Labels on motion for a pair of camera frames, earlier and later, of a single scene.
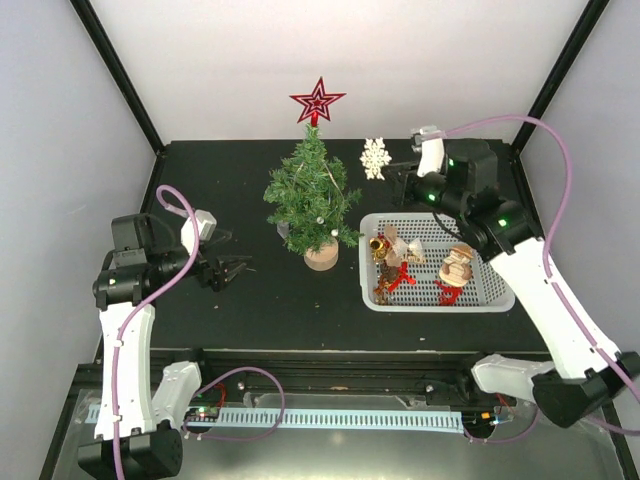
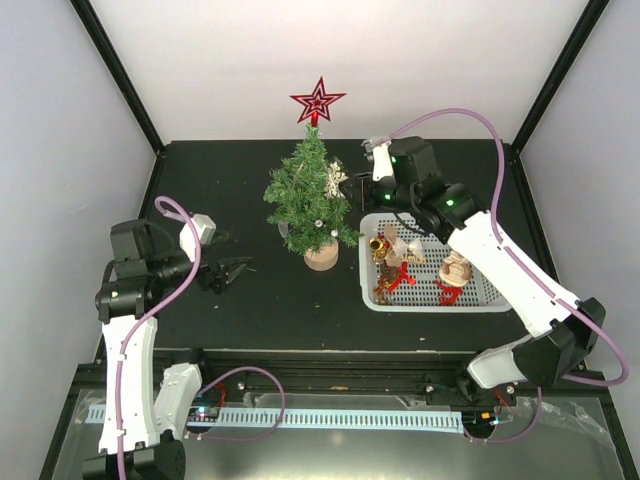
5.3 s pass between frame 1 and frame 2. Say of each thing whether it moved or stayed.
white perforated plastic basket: stayed
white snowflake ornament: moved
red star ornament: stayed
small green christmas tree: stayed
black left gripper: stayed
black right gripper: moved
